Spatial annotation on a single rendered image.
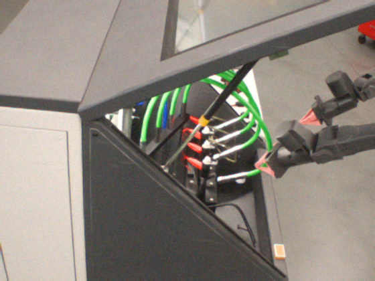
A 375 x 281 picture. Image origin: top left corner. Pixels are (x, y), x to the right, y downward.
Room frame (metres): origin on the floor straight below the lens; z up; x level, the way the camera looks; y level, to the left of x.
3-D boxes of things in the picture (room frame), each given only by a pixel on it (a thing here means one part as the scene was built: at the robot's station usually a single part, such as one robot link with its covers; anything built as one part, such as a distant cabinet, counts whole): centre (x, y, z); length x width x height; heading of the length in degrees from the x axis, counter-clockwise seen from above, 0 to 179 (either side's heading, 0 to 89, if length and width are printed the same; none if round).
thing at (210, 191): (1.32, -0.06, 0.91); 0.34 x 0.10 x 0.15; 4
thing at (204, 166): (1.20, -0.08, 1.00); 0.05 x 0.03 x 0.21; 94
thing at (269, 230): (1.22, -0.31, 0.87); 0.62 x 0.04 x 0.16; 4
